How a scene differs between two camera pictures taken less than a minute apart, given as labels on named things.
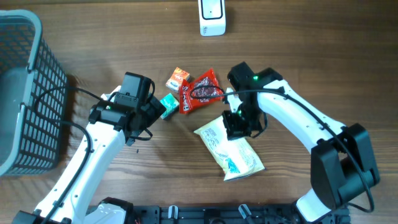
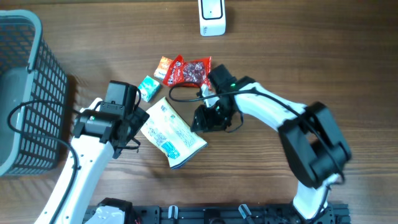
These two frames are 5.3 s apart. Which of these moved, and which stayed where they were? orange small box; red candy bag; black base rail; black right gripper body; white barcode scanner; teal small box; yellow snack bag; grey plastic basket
Moved: orange small box; black right gripper body; yellow snack bag; red candy bag; teal small box
Stayed: black base rail; grey plastic basket; white barcode scanner
